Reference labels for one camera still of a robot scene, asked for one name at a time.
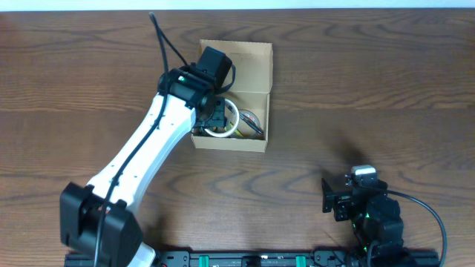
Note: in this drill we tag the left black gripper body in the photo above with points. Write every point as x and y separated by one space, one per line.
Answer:
214 113

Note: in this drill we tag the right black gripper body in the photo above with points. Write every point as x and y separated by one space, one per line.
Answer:
344 211

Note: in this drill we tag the black ballpoint pen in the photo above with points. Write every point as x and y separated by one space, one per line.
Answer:
252 121

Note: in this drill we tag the white tape roll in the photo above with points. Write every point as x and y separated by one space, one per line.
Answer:
227 133

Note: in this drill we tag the clear tape roll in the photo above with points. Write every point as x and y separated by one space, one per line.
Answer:
245 129

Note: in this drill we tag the yellow black correction tape dispenser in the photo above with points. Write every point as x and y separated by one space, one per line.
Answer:
198 132

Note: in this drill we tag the yellow highlighter pen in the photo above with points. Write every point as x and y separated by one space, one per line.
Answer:
237 132

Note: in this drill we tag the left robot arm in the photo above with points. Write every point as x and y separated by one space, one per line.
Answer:
98 220

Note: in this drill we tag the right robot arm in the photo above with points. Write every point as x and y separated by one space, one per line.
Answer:
376 218

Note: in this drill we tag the open cardboard box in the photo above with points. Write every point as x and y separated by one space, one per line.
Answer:
250 91

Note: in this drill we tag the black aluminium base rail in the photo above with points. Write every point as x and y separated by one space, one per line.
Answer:
318 258

